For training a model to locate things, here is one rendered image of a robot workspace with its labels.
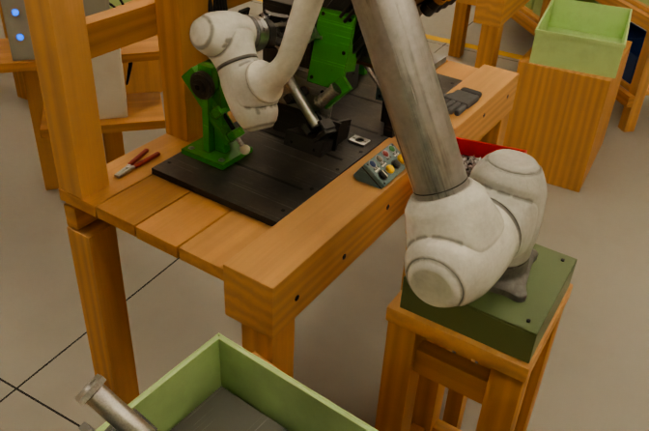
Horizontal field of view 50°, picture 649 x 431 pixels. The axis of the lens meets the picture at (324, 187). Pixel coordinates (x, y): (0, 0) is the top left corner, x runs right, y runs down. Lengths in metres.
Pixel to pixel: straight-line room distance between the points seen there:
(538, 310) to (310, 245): 0.52
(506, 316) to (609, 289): 1.77
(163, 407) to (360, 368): 1.39
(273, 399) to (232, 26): 0.82
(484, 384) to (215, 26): 0.97
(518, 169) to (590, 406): 1.43
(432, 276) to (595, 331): 1.79
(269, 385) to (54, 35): 0.90
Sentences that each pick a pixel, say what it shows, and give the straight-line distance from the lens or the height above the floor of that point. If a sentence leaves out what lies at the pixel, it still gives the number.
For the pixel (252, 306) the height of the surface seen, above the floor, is 0.82.
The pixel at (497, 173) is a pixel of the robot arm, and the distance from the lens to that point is 1.36.
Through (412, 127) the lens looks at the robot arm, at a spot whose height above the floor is 1.33.
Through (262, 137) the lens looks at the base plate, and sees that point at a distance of 2.03.
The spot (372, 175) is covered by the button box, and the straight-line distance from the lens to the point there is 1.81.
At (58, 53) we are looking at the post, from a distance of 1.67.
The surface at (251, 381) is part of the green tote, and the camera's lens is 1.29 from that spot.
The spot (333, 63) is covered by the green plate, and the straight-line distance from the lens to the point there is 1.93.
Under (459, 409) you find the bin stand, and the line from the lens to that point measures 2.24.
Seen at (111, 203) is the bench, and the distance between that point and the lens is 1.81.
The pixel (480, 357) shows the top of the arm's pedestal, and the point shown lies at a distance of 1.49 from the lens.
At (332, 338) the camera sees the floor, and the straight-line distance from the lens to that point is 2.65.
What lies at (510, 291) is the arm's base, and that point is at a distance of 1.47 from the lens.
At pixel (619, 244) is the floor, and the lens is 3.48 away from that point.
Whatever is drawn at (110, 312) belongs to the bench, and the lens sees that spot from 2.10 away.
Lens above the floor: 1.86
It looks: 32 degrees down
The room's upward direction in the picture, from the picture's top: 3 degrees clockwise
